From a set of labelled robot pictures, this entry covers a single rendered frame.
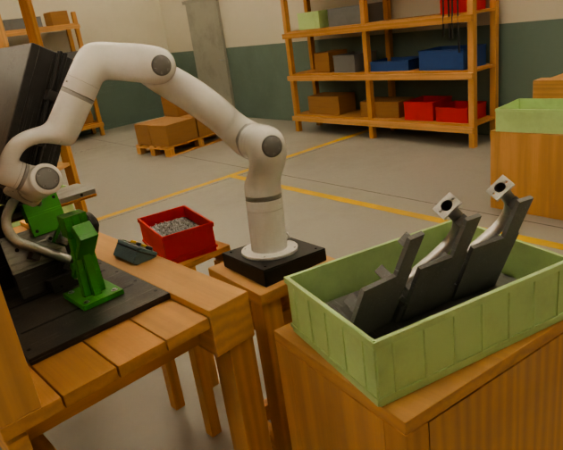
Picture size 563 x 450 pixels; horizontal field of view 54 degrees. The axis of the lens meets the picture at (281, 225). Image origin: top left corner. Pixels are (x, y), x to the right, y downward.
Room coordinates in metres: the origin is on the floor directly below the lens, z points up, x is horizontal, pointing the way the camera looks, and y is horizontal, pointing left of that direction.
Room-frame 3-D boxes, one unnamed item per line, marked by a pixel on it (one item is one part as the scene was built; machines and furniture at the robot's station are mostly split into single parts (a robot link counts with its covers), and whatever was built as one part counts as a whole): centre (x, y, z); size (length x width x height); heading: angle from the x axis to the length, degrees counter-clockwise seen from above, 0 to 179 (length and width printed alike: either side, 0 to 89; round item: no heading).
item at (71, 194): (1.90, 0.85, 1.11); 0.39 x 0.16 x 0.03; 131
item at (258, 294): (1.71, 0.05, 0.83); 0.32 x 0.32 x 0.04; 34
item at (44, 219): (1.76, 0.78, 1.17); 0.13 x 0.12 x 0.20; 41
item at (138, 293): (1.78, 0.88, 0.89); 1.10 x 0.42 x 0.02; 41
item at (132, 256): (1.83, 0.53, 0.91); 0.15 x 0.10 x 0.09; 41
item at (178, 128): (8.42, 1.29, 0.37); 1.20 x 0.80 x 0.74; 135
